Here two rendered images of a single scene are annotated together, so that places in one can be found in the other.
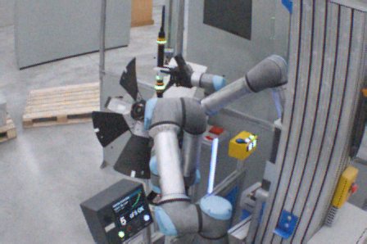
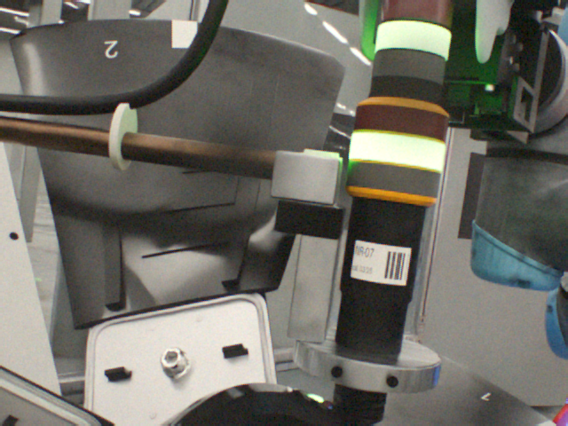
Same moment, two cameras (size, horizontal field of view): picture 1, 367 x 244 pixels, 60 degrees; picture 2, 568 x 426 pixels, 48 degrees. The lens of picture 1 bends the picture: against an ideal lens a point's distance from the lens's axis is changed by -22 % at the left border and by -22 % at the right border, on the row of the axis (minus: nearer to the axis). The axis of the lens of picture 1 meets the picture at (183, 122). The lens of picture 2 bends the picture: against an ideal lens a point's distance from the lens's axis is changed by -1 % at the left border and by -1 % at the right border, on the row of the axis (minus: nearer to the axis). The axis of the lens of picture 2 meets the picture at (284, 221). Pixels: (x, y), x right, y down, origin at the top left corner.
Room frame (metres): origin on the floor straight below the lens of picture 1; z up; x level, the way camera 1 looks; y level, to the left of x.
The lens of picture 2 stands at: (1.89, 0.44, 1.34)
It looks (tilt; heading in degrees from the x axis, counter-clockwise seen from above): 3 degrees down; 277
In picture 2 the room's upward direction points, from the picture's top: 8 degrees clockwise
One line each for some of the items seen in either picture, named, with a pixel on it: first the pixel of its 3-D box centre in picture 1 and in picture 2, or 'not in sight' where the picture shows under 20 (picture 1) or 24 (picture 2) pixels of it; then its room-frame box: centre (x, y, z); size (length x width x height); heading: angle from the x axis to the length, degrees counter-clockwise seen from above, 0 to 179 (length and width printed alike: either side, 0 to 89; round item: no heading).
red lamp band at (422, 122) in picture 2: not in sight; (400, 125); (1.88, 0.13, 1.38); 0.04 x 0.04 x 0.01
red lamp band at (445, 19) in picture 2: not in sight; (416, 16); (1.88, 0.13, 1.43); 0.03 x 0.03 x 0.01
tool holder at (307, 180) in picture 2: not in sight; (358, 265); (1.89, 0.13, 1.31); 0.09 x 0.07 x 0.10; 179
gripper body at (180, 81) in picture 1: (182, 77); (487, 61); (1.83, 0.02, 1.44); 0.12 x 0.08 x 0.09; 64
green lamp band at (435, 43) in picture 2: not in sight; (412, 43); (1.88, 0.13, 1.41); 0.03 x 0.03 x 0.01
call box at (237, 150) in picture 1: (242, 146); not in sight; (1.91, -0.34, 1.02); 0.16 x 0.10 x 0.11; 144
